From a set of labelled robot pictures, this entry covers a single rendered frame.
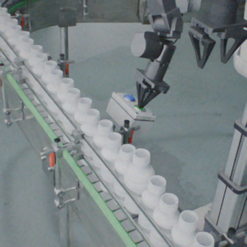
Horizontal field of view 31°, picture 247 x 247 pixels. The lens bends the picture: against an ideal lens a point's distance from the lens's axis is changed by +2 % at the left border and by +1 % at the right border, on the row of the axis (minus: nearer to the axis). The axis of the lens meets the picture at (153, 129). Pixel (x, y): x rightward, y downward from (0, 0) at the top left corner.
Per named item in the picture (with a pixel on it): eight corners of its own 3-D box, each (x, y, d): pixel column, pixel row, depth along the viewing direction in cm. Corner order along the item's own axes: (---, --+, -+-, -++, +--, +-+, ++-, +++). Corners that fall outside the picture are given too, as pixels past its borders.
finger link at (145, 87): (135, 111, 124) (148, 81, 121) (123, 98, 129) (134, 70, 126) (153, 112, 129) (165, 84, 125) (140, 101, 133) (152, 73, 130)
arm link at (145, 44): (184, 17, 119) (161, 19, 125) (154, 9, 110) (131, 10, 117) (178, 63, 120) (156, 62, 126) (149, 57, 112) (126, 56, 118)
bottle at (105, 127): (97, 182, 117) (100, 132, 107) (88, 168, 121) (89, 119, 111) (118, 176, 119) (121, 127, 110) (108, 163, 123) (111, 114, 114)
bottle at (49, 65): (50, 102, 147) (48, 57, 137) (66, 107, 145) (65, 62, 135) (39, 110, 142) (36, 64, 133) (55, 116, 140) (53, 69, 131)
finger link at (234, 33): (241, 68, 93) (252, 25, 88) (215, 73, 90) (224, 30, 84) (221, 54, 98) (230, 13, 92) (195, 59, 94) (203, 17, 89)
